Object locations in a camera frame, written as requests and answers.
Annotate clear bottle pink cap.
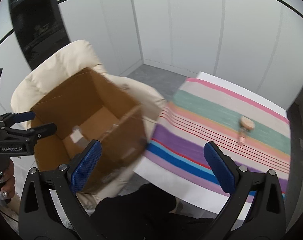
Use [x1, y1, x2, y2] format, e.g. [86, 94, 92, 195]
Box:
[238, 128, 247, 145]

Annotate person's left hand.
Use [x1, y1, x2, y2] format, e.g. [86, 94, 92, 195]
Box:
[0, 159, 15, 199]

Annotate brown cardboard box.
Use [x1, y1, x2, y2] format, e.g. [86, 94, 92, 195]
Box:
[31, 68, 147, 193]

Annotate cream padded chair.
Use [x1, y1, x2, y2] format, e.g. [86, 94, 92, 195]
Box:
[10, 40, 166, 209]

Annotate colourful striped cloth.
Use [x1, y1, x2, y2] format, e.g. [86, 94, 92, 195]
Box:
[136, 77, 291, 194]

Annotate beige powder puff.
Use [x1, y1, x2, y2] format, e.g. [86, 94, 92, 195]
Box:
[239, 116, 255, 131]

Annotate person's black trouser legs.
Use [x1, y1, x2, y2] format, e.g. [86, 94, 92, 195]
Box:
[90, 184, 212, 239]

